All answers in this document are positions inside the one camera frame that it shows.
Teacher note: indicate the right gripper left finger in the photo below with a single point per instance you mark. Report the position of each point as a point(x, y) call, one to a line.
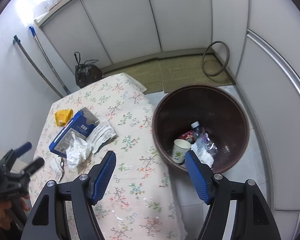
point(48, 219)

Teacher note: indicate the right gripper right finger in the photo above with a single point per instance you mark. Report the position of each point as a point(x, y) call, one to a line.
point(253, 216)

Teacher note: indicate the white tissue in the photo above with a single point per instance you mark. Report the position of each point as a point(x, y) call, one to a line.
point(77, 152)
point(202, 154)

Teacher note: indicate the blue cardboard box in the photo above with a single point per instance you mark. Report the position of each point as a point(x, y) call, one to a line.
point(81, 124)

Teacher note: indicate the white printed plastic wrapper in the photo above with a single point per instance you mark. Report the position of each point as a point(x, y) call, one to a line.
point(100, 135)

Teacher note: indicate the crushed clear plastic bottle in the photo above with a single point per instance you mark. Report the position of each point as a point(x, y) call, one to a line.
point(202, 137)

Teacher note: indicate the white paper cup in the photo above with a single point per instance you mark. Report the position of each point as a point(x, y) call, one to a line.
point(179, 150)

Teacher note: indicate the red cartoon drink can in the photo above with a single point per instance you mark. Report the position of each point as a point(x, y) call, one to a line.
point(188, 136)

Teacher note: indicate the brown round trash bin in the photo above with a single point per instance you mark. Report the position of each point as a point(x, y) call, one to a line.
point(217, 112)

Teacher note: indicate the white kitchen cabinet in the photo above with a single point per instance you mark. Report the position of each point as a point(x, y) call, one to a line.
point(264, 41)

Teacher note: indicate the person's left hand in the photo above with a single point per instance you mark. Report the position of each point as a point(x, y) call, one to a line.
point(7, 225)

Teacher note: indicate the small white wrapper scrap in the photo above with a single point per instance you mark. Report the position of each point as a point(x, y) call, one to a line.
point(57, 165)

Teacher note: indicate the yellow snack wrapper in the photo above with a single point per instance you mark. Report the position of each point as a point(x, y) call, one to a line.
point(62, 117)

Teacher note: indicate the floral tablecloth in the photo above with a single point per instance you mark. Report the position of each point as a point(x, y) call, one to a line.
point(139, 202)

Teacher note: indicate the black garbage bag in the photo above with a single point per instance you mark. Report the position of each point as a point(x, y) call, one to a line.
point(86, 73)

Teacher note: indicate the woven green floor mat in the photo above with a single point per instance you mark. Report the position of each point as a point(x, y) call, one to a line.
point(169, 74)

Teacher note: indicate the grey metal mop handle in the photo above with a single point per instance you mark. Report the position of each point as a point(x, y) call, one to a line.
point(17, 41)

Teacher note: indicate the blue-capped mop handle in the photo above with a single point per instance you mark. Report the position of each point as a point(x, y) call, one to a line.
point(33, 32)

